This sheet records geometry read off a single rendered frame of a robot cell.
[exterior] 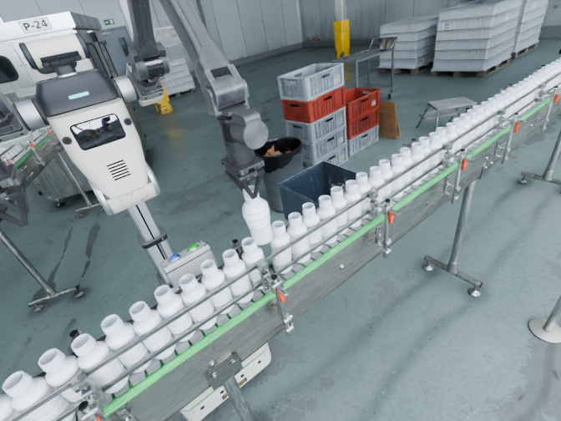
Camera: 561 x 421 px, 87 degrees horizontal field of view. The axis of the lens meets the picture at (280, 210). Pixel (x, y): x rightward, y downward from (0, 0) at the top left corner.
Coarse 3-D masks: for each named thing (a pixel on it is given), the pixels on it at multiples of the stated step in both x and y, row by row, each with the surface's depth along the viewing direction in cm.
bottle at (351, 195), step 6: (348, 180) 97; (354, 180) 97; (348, 186) 95; (354, 186) 95; (348, 192) 96; (354, 192) 96; (360, 192) 98; (348, 198) 96; (354, 198) 96; (360, 198) 97; (348, 204) 97; (360, 204) 98; (348, 210) 99; (354, 210) 98; (360, 210) 100; (348, 216) 100; (354, 216) 100; (348, 222) 102; (360, 222) 102
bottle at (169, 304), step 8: (160, 288) 71; (168, 288) 71; (160, 296) 71; (168, 296) 69; (176, 296) 72; (160, 304) 70; (168, 304) 70; (176, 304) 71; (160, 312) 70; (168, 312) 70; (176, 312) 71; (176, 320) 72; (184, 320) 73; (192, 320) 77; (176, 328) 73; (184, 328) 74; (176, 336) 74; (192, 336) 77
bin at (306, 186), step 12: (312, 168) 158; (324, 168) 163; (336, 168) 154; (288, 180) 151; (300, 180) 156; (312, 180) 162; (324, 180) 168; (336, 180) 159; (288, 192) 144; (300, 192) 159; (312, 192) 165; (324, 192) 171; (288, 204) 150; (300, 204) 140
